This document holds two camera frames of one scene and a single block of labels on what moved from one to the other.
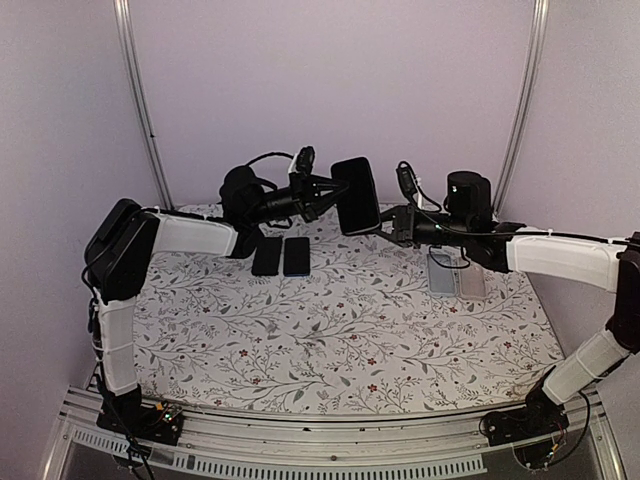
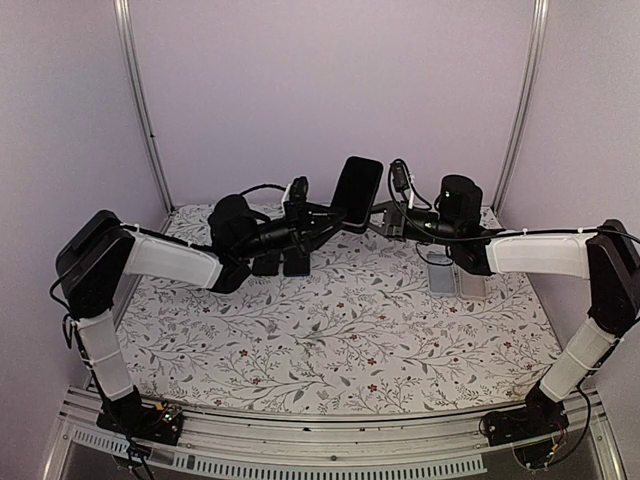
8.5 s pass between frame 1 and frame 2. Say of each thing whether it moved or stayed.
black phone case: moved
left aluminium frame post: stayed
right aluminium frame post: stayed
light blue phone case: stayed
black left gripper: moved
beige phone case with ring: stayed
